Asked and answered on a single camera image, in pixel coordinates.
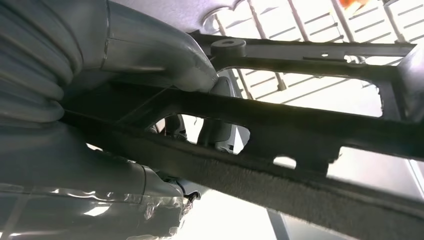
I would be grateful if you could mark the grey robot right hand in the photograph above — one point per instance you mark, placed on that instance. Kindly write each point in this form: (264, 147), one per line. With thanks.
(66, 185)

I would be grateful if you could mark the black window railing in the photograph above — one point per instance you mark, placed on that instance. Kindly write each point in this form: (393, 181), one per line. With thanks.
(281, 86)

